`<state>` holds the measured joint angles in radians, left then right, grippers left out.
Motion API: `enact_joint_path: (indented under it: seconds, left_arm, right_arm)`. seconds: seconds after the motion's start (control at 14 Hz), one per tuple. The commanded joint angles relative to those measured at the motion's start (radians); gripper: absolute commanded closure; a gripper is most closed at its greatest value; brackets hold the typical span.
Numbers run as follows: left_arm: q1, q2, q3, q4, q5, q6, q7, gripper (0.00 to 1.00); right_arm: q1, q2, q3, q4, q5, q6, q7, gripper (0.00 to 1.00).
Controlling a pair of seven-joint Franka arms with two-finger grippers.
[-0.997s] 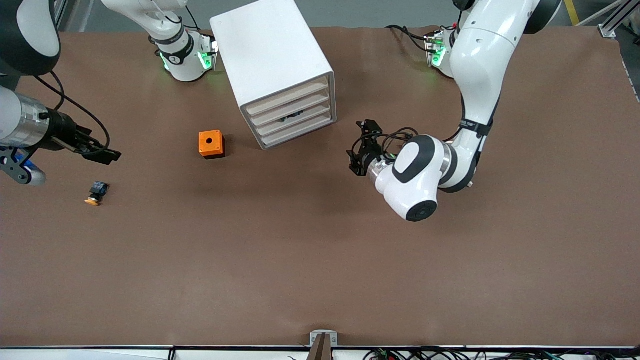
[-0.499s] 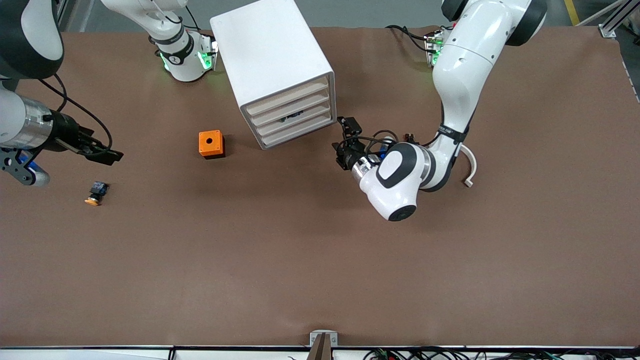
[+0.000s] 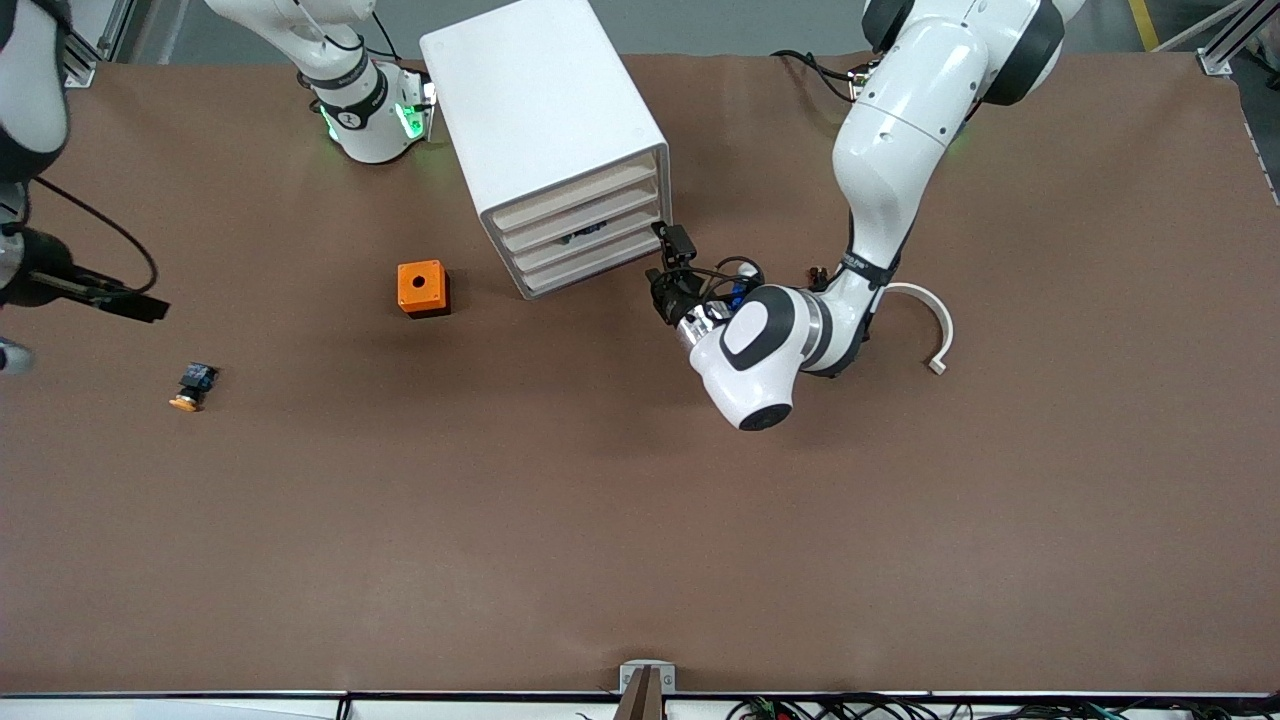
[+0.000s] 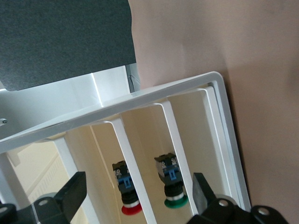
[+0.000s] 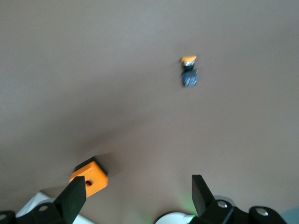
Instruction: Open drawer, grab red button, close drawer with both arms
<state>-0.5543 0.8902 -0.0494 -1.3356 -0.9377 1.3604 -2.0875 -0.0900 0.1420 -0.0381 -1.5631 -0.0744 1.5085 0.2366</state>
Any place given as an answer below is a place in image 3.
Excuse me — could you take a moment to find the orange mushroom push button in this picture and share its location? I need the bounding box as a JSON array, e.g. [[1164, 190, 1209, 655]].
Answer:
[[168, 362, 219, 413]]

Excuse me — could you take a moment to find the brown table cover mat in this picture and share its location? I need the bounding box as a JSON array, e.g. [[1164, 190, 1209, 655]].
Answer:
[[0, 50, 1280, 698]]

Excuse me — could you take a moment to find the orange box with hole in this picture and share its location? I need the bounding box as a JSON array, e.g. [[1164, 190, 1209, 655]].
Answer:
[[397, 260, 451, 319]]

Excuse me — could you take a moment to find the aluminium frame profile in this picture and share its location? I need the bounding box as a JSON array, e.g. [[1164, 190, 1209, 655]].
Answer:
[[60, 0, 151, 89], [1195, 0, 1263, 77]]

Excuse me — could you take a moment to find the black base cable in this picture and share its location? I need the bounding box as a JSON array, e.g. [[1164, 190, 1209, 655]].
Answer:
[[770, 48, 866, 106]]

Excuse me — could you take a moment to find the white curved bracket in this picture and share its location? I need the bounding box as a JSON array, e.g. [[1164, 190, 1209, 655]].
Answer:
[[885, 282, 955, 376]]

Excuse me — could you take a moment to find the white table edge rail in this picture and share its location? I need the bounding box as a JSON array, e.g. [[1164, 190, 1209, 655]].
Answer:
[[0, 692, 1280, 720]]

